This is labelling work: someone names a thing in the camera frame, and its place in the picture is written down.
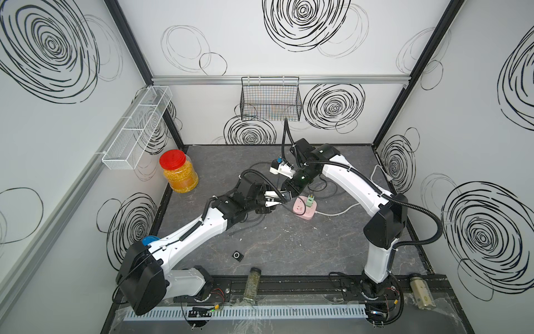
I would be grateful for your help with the aluminium wall rail back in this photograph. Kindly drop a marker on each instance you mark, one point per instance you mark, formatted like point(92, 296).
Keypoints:
point(190, 80)

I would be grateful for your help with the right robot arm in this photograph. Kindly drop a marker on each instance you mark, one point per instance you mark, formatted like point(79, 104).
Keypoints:
point(387, 211)

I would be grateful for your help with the black wire basket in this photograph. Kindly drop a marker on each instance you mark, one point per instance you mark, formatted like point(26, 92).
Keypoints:
point(271, 102)

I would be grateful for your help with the white slotted cable duct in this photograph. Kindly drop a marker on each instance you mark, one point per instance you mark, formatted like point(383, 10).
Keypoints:
point(267, 312)

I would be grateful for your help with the aluminium wall rail left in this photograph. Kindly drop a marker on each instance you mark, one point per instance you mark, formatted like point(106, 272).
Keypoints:
point(37, 250)

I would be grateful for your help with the pink power strip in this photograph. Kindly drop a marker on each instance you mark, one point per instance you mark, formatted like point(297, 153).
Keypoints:
point(302, 211)

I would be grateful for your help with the blue lid jar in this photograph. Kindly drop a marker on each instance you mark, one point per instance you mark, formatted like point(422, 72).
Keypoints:
point(146, 241)

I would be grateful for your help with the red lid corn jar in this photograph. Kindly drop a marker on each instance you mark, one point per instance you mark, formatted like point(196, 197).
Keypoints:
point(179, 171)

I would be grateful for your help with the green charger plug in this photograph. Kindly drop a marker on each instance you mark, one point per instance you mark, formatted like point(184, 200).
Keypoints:
point(310, 201)

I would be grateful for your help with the white wire shelf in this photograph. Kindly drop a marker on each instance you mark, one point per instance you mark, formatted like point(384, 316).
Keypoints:
point(142, 120)

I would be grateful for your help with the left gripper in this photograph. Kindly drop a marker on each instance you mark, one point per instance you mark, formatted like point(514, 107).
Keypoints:
point(264, 209)

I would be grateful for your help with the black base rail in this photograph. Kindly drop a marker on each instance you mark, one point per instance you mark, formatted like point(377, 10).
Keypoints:
point(223, 288)

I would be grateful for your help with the beige small bottle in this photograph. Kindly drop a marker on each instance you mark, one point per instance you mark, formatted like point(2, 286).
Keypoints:
point(421, 292)

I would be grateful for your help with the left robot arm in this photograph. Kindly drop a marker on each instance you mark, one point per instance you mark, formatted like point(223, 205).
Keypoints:
point(147, 274)

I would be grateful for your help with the aluminium wall rail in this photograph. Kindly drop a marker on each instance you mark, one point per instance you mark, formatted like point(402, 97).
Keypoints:
point(190, 80)
point(37, 250)

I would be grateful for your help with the black mp3 player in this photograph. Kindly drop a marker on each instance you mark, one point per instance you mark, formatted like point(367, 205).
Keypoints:
point(238, 256)

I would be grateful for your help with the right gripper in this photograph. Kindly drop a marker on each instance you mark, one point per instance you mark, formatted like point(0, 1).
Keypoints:
point(287, 186)

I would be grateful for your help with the glass spice bottle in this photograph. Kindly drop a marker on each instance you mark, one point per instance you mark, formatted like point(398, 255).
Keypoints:
point(252, 285)

